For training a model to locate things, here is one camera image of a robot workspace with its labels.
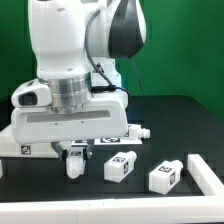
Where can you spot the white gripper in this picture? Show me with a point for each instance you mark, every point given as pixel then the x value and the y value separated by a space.
pixel 102 117

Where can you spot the white square tabletop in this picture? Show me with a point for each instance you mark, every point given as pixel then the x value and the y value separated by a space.
pixel 10 148

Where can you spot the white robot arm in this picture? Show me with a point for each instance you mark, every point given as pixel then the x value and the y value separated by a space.
pixel 71 98

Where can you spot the white sheet with markers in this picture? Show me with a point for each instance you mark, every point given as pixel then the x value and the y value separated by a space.
pixel 108 141

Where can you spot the white L-shaped fence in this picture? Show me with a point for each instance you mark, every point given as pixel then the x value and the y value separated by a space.
pixel 207 208

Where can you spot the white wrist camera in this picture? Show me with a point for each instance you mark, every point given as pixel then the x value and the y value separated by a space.
pixel 32 93

